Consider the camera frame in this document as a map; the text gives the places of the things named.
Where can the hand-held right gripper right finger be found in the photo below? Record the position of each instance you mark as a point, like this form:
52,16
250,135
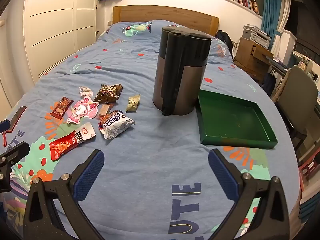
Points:
222,175

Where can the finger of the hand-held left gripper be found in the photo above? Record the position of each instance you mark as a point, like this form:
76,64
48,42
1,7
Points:
16,151
5,125

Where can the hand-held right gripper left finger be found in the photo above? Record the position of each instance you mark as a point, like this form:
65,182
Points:
90,173

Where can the red white snack packet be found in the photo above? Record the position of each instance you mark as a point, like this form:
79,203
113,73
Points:
71,142

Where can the white blue snack bag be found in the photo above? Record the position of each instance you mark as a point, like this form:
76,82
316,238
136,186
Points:
116,125

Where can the green tray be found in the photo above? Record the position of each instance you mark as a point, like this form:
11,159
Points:
232,120

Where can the brown red snack packet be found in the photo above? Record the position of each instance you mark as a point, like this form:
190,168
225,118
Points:
61,108

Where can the pink cartoon snack packet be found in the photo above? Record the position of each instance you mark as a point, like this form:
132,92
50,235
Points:
82,110

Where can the small caramel candy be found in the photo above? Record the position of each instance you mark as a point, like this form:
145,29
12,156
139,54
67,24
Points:
104,110

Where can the dark brown snack bag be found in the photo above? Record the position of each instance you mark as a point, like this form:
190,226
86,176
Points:
108,93

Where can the olive green snack packet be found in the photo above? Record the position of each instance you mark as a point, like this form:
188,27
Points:
133,103

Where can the small clear candy packet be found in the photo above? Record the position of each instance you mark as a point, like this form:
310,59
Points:
86,91

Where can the printed blue blanket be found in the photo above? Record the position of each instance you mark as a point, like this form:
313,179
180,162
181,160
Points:
150,155

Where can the red stool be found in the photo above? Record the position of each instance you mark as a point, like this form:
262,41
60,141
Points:
308,167

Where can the black and grey kettle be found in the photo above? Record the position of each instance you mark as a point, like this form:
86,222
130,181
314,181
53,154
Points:
175,85

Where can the dark blue bag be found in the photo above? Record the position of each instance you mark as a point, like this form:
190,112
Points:
268,83

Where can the grey chair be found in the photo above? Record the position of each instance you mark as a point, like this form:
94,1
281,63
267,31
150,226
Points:
297,97

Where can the white wardrobe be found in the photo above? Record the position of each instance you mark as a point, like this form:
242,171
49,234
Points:
57,17

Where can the wooden cabinet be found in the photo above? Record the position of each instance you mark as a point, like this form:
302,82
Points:
246,55

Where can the grey desk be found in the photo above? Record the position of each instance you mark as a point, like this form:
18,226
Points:
280,66

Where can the black backpack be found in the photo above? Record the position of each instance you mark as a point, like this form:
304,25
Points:
223,38

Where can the white printer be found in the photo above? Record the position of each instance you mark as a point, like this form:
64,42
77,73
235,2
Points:
257,36

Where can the white sheer curtain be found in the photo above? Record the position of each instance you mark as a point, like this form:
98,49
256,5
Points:
281,43

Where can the wooden headboard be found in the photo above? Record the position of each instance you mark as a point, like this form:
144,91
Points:
162,15

